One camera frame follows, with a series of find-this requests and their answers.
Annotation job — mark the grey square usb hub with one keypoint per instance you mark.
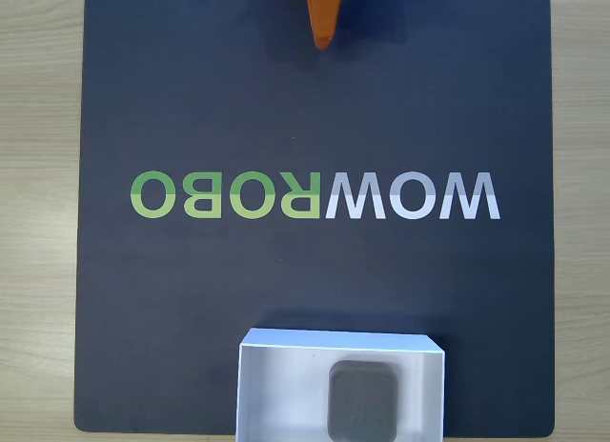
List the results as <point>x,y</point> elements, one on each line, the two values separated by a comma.
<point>362,399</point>

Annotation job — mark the dark mat with WOWROBO print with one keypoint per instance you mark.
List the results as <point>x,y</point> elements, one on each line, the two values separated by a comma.
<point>190,104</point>

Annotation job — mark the white cardboard box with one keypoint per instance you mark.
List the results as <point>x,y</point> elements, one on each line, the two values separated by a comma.
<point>276,389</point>

